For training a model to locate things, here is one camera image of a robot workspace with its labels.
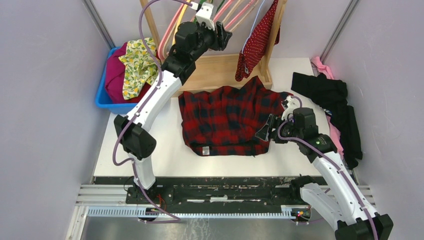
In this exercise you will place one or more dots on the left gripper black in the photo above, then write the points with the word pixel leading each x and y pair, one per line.
pixel 224 35

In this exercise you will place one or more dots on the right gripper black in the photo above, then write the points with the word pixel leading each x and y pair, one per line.
pixel 265 132

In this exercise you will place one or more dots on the red polka dot skirt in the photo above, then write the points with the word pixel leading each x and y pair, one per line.
pixel 256 44

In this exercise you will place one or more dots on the red black plaid garment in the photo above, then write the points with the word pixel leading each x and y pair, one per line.
pixel 224 122

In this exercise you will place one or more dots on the light blue wire hanger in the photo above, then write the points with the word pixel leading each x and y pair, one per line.
pixel 253 25

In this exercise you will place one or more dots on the lemon print garment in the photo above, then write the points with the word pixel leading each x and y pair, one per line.
pixel 140 66

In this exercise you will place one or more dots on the wooden hanger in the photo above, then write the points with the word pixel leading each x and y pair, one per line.
pixel 238 13

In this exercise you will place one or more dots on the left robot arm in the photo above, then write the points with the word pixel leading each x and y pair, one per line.
pixel 134 142

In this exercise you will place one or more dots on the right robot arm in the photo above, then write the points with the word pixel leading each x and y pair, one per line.
pixel 349 213

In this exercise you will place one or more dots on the pink hanger right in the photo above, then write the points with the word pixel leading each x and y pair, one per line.
pixel 223 10

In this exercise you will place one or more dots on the pink hanger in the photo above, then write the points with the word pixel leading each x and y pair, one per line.
pixel 162 47
pixel 223 10

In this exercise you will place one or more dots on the yellow hanger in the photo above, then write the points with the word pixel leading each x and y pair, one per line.
pixel 180 13

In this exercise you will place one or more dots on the pink hanger left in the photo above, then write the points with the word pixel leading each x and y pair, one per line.
pixel 162 47

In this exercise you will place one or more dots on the pink garment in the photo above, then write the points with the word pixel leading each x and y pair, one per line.
pixel 334 133

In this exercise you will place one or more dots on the magenta garment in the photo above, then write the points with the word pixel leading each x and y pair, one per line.
pixel 114 76

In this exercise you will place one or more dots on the blue plastic bin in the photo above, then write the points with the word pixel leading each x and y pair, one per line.
pixel 102 99

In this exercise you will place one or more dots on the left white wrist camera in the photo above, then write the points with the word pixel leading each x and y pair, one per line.
pixel 204 14

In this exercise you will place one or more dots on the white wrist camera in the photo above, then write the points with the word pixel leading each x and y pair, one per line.
pixel 291 103
pixel 204 14

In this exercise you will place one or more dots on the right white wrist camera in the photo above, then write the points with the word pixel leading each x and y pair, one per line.
pixel 291 103

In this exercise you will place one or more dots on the white cable duct strip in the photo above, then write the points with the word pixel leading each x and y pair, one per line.
pixel 145 212

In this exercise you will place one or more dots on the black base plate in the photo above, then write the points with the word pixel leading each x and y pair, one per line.
pixel 224 195

